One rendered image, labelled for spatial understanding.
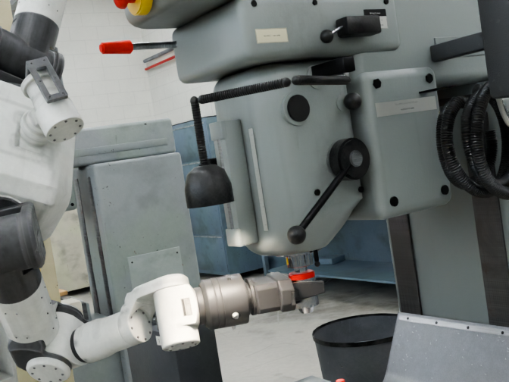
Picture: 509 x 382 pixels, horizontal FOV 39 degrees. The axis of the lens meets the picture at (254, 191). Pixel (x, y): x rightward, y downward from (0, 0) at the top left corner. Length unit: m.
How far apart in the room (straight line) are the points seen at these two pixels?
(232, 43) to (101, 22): 10.04
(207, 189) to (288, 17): 0.31
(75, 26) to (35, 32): 9.51
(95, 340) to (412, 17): 0.81
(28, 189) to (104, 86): 9.74
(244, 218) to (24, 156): 0.39
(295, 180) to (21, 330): 0.53
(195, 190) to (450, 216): 0.63
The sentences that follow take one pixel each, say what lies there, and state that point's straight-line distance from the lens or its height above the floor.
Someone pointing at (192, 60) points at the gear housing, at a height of 1.66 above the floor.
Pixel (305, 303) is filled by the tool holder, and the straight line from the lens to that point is 1.26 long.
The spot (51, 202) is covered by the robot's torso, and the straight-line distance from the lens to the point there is 1.24.
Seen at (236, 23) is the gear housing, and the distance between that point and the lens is 1.12.
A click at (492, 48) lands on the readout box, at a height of 1.59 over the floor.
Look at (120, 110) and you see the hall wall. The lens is 10.98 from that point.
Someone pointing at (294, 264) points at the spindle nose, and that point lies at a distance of 1.25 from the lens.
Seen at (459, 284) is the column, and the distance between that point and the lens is 1.53.
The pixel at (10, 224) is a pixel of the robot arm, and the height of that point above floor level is 1.44.
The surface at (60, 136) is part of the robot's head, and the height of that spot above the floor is 1.57.
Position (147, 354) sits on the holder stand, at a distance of 1.78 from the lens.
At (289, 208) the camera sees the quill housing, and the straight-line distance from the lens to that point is 1.15.
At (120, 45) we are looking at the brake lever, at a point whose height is 1.70.
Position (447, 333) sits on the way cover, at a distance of 1.56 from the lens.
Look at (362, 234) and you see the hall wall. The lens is 7.54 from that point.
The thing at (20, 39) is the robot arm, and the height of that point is 1.77.
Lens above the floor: 1.49
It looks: 3 degrees down
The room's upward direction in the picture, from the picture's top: 9 degrees counter-clockwise
